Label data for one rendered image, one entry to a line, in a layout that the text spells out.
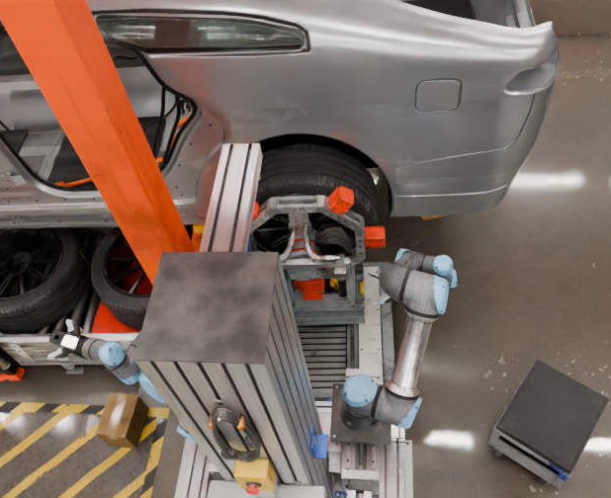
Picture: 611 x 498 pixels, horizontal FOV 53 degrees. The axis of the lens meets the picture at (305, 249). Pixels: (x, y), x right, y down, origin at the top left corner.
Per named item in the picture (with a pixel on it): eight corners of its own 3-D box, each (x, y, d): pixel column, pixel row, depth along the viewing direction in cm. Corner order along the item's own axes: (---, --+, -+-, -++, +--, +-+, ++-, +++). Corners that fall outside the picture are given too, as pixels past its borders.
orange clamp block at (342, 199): (342, 202, 257) (354, 190, 251) (342, 216, 253) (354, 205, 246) (328, 196, 255) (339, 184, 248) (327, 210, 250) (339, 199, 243)
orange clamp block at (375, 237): (364, 234, 275) (385, 234, 274) (365, 249, 271) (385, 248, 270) (364, 225, 270) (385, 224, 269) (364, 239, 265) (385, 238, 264)
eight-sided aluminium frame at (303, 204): (366, 266, 294) (363, 192, 250) (367, 278, 290) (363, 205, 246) (255, 270, 299) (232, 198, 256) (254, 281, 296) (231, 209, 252)
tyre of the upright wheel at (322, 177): (372, 135, 259) (221, 147, 268) (374, 177, 245) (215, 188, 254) (379, 229, 311) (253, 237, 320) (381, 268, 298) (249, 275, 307)
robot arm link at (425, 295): (376, 409, 219) (411, 265, 208) (416, 424, 214) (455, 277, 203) (368, 423, 207) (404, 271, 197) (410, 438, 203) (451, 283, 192)
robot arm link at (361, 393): (350, 381, 224) (348, 366, 213) (385, 393, 220) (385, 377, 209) (338, 411, 218) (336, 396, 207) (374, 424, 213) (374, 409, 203)
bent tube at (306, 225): (344, 225, 259) (342, 209, 250) (344, 263, 248) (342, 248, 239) (303, 227, 261) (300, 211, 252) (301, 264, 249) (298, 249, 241)
